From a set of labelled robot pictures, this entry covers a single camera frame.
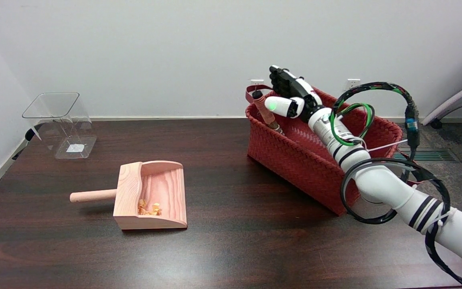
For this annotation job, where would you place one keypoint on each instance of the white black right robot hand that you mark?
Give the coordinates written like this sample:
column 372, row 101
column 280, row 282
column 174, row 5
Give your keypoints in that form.
column 291, row 94

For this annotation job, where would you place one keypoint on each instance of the small brown hand broom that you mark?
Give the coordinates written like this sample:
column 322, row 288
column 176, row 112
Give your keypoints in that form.
column 264, row 112

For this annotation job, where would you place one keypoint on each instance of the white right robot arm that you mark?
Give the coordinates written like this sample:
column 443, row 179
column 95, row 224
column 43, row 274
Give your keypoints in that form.
column 379, row 184

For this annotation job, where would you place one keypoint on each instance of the red woven basket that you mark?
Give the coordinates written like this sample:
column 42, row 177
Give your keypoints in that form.
column 295, row 156

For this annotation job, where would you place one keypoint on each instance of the white zip tie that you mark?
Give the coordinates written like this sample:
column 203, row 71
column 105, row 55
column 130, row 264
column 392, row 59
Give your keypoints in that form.
column 387, row 146

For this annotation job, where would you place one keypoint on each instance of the floor vent grille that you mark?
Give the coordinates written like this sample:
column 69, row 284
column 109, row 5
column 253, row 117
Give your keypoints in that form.
column 435, row 155

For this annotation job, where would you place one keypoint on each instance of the wooden dustpan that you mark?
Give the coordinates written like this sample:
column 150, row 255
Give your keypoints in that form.
column 159, row 192

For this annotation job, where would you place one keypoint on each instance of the yellow paper scraps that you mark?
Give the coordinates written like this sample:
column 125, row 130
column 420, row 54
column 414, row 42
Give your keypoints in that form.
column 149, row 208

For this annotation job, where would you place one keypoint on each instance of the clear plastic container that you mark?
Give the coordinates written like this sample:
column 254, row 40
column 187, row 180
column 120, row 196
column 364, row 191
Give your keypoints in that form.
column 64, row 120

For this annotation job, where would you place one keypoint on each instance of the black floor object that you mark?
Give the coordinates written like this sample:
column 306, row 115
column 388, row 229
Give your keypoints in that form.
column 30, row 134

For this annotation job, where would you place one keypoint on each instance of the white wall outlet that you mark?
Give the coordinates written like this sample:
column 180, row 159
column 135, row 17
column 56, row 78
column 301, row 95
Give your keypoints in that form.
column 256, row 82
column 351, row 84

